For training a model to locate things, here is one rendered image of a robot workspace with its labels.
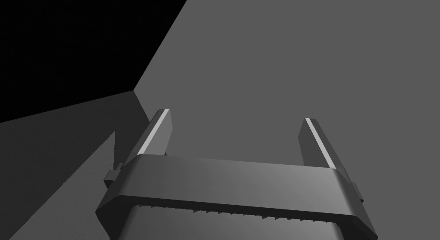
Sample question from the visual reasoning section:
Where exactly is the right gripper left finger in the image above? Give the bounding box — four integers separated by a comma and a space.
124, 108, 173, 165

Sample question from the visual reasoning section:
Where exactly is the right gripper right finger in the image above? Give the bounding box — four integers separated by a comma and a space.
298, 117, 351, 182

